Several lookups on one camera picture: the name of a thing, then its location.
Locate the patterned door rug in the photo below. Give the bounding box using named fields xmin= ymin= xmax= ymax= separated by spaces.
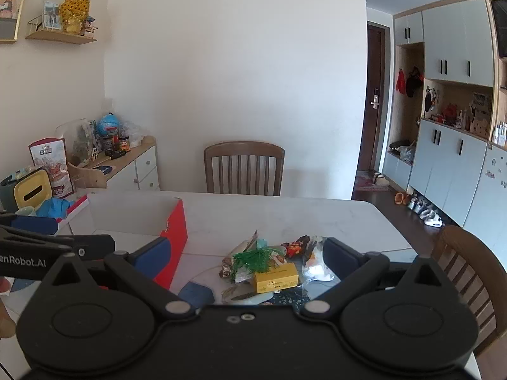
xmin=354 ymin=170 xmax=391 ymax=191

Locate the wooden wall shelf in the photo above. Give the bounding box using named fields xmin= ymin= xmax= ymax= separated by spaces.
xmin=26 ymin=14 xmax=98 ymax=45

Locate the white plastic bag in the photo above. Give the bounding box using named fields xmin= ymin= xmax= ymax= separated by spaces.
xmin=302 ymin=235 xmax=341 ymax=282

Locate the wooden slat-back chair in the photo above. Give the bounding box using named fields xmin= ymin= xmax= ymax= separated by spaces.
xmin=204 ymin=141 xmax=286 ymax=196
xmin=430 ymin=225 xmax=507 ymax=359

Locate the yellow cardboard box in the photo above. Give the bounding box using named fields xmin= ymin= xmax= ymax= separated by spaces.
xmin=253 ymin=262 xmax=299 ymax=294

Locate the person's left hand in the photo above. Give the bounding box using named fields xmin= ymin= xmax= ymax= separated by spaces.
xmin=0 ymin=278 xmax=17 ymax=339

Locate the grey-green bin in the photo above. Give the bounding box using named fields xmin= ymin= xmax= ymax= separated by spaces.
xmin=0 ymin=172 xmax=24 ymax=211

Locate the dark hanging bag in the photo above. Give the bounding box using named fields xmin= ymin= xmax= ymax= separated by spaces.
xmin=406 ymin=66 xmax=424 ymax=98

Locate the blue globe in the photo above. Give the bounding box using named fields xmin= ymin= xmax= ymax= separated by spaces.
xmin=97 ymin=114 xmax=121 ymax=137

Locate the red cardboard box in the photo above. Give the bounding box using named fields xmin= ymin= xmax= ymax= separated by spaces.
xmin=57 ymin=193 xmax=189 ymax=290

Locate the gold-framed wall picture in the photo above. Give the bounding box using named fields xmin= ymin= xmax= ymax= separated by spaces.
xmin=0 ymin=0 xmax=32 ymax=44

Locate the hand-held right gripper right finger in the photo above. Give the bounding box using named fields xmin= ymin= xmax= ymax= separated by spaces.
xmin=299 ymin=237 xmax=452 ymax=320

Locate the photo card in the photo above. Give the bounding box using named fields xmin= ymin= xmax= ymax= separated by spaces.
xmin=43 ymin=1 xmax=60 ymax=31

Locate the wooden stand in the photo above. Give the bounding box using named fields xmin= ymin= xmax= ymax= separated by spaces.
xmin=67 ymin=161 xmax=109 ymax=188

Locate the green plastic plant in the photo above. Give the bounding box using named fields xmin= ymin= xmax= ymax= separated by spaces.
xmin=232 ymin=245 xmax=282 ymax=282

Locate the grey and wood cabinet wall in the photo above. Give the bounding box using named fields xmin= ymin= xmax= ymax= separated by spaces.
xmin=382 ymin=0 xmax=507 ymax=242

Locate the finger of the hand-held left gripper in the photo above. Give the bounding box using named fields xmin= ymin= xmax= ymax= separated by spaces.
xmin=0 ymin=213 xmax=61 ymax=236
xmin=71 ymin=234 xmax=116 ymax=262

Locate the blue cloth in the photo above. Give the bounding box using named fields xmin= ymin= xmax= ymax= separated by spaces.
xmin=37 ymin=198 xmax=76 ymax=219

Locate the blue coaster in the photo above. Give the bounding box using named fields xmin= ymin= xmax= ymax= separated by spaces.
xmin=178 ymin=281 xmax=215 ymax=305

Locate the row of white shoes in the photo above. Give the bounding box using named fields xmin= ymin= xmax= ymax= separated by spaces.
xmin=408 ymin=196 xmax=443 ymax=228

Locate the clear glass dome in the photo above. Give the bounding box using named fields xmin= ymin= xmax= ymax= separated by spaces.
xmin=55 ymin=119 xmax=99 ymax=163

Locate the clear plastic bag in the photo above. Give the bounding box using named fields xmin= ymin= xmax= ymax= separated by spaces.
xmin=123 ymin=121 xmax=145 ymax=147

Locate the silver snack packet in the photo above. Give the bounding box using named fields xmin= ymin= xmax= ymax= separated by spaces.
xmin=238 ymin=230 xmax=258 ymax=252

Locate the dark red snack packet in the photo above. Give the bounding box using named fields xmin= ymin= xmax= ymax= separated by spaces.
xmin=280 ymin=235 xmax=311 ymax=260

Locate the white sideboard with wooden top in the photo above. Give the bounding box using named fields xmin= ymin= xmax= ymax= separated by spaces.
xmin=85 ymin=135 xmax=160 ymax=193

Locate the yellow tissue box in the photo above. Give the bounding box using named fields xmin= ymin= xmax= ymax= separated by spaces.
xmin=14 ymin=168 xmax=52 ymax=212

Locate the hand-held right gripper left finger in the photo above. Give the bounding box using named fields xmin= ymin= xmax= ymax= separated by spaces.
xmin=40 ymin=237 xmax=196 ymax=320

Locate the red and white snack bag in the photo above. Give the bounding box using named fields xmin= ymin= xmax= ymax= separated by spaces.
xmin=29 ymin=138 xmax=76 ymax=199

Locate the golden ornament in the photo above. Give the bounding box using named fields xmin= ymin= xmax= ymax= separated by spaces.
xmin=59 ymin=0 xmax=88 ymax=34

